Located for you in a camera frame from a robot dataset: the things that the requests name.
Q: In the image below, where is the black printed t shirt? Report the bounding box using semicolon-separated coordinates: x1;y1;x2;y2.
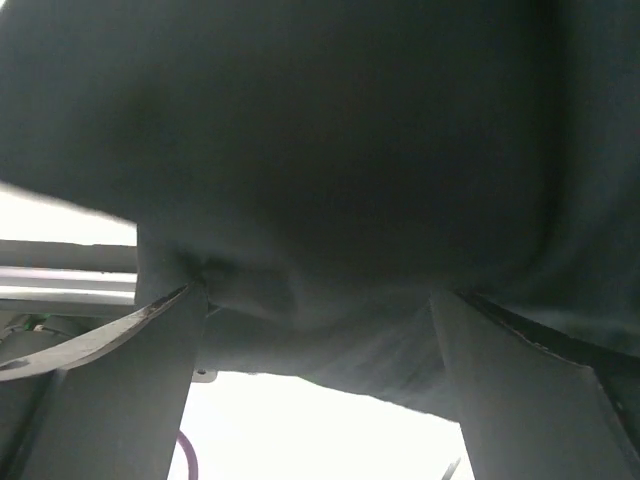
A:
1;1;639;419

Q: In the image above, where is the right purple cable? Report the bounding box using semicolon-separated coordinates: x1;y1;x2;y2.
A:
175;431;201;480

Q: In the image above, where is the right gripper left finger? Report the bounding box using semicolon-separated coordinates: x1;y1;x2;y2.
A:
1;284;207;480

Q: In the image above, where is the aluminium rail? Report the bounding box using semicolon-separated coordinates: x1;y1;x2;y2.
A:
1;240;137;317

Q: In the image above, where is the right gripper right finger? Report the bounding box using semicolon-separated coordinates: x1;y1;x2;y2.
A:
431;292;639;480

